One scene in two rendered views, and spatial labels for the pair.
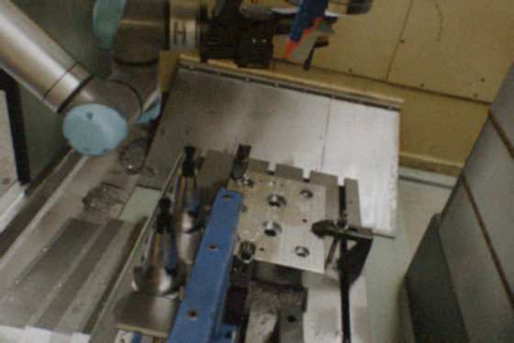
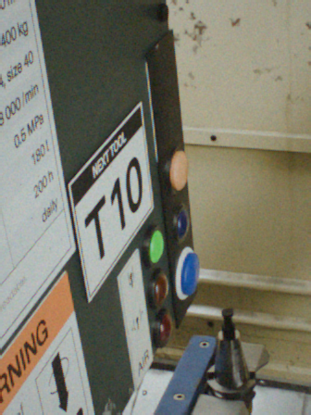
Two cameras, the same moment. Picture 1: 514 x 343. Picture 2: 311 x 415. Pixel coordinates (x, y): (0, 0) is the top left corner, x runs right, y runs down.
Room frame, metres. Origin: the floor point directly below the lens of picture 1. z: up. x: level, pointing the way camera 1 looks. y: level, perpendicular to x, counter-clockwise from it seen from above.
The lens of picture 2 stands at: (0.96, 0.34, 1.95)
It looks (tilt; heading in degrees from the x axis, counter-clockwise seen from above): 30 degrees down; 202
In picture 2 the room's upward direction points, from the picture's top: 7 degrees counter-clockwise
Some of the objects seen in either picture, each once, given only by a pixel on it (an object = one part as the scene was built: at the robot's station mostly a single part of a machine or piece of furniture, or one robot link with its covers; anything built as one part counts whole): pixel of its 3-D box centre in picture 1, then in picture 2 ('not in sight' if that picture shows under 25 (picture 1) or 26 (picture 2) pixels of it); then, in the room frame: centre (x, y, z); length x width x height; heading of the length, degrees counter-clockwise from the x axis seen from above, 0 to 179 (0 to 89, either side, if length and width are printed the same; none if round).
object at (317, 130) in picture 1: (276, 155); not in sight; (1.46, -0.05, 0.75); 0.89 x 0.67 x 0.26; 89
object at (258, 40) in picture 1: (236, 34); not in sight; (0.76, 0.08, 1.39); 0.12 x 0.08 x 0.09; 104
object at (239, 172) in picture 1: (240, 169); not in sight; (1.00, 0.05, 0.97); 0.13 x 0.03 x 0.15; 179
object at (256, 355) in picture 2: not in sight; (242, 356); (0.13, 0.10, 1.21); 0.07 x 0.05 x 0.01; 89
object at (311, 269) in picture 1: (271, 222); not in sight; (0.84, -0.05, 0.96); 0.29 x 0.23 x 0.05; 179
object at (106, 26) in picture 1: (133, 26); not in sight; (0.72, 0.23, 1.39); 0.11 x 0.08 x 0.09; 104
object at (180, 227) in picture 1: (183, 218); not in sight; (0.51, 0.09, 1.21); 0.06 x 0.06 x 0.03
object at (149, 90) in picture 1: (133, 89); not in sight; (0.71, 0.23, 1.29); 0.11 x 0.08 x 0.11; 177
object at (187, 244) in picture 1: (172, 246); not in sight; (0.46, 0.09, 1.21); 0.07 x 0.05 x 0.01; 89
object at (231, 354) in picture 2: not in sight; (230, 355); (0.18, 0.09, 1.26); 0.04 x 0.04 x 0.07
